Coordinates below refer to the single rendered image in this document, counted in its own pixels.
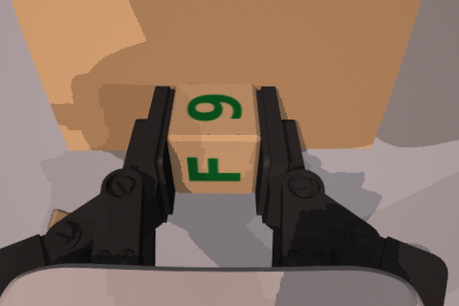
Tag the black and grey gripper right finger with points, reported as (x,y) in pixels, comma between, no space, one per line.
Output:
(312,229)

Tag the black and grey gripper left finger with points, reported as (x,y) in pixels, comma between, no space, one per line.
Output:
(110,226)

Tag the tan square mat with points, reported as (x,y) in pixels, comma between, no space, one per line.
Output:
(333,63)

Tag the tan wooden block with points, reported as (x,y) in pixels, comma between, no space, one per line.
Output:
(214,138)
(58,216)

